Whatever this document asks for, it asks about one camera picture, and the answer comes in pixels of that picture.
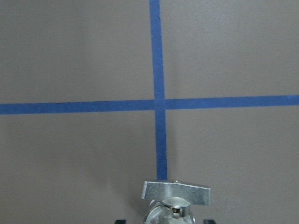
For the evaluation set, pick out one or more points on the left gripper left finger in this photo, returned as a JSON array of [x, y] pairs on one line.
[[122, 221]]

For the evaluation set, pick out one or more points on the white PPR ball valve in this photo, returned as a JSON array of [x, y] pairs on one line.
[[170, 202]]

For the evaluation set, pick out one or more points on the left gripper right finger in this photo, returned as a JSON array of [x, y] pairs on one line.
[[208, 221]]

